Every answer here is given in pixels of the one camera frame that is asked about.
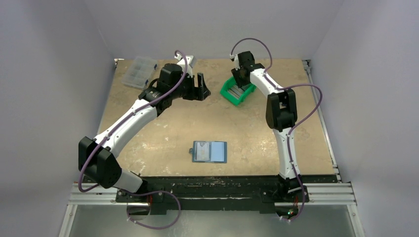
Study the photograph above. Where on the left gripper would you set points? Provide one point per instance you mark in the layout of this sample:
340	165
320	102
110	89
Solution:
196	93

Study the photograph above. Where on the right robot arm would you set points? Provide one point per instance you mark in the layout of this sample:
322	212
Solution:
281	117

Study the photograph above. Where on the green plastic bin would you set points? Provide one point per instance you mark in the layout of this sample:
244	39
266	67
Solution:
250	88

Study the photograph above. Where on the single credit card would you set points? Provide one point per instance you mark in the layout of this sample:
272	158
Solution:
202	151

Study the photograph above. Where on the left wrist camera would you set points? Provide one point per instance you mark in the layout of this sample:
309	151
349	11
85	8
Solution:
187	63

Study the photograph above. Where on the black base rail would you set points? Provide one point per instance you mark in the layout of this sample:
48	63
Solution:
263	193

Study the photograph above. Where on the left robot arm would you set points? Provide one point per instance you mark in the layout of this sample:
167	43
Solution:
98	156

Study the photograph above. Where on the blue card holder wallet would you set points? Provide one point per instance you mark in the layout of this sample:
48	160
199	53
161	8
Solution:
218	152

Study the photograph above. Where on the clear plastic organizer box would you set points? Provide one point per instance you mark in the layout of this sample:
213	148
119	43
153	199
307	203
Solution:
140	72

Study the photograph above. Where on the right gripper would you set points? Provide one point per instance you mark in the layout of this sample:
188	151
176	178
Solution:
242	74

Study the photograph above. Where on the stack of credit cards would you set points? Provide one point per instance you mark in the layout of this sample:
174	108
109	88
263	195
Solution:
236	92

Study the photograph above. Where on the aluminium frame rail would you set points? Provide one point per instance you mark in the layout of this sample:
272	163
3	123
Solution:
322	189

